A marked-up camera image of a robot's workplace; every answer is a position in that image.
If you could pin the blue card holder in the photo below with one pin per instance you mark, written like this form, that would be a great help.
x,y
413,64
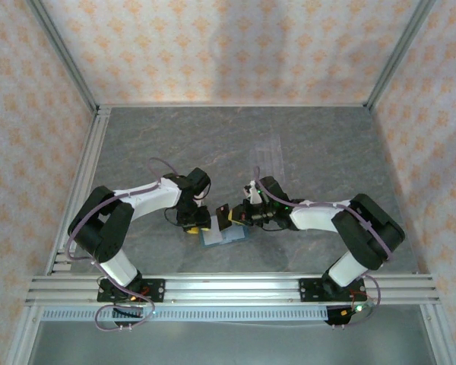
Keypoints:
x,y
237,236

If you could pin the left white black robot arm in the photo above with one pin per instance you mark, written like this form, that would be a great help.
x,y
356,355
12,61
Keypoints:
x,y
156,199

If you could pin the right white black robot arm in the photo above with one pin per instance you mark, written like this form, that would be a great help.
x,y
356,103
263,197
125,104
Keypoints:
x,y
315,218

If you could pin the clear acrylic card stand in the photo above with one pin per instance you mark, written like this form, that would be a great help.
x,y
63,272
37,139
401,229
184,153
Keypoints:
x,y
268,152

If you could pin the grey metal sheet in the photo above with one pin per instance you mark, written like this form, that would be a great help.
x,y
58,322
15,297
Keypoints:
x,y
232,344

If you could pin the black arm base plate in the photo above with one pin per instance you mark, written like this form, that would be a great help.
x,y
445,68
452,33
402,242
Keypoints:
x,y
308,285
154,285

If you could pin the wide aluminium frame rail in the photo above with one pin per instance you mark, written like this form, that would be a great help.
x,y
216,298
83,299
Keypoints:
x,y
232,289

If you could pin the aluminium side floor rail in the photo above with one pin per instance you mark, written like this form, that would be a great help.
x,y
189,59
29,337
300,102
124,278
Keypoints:
x,y
81,190

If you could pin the thin aluminium rear rail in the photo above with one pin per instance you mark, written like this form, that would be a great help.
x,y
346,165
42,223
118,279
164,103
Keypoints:
x,y
232,104

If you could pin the aluminium frame post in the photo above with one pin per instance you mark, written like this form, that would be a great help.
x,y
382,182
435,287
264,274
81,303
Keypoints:
x,y
436,334
63,53
26,334
399,53

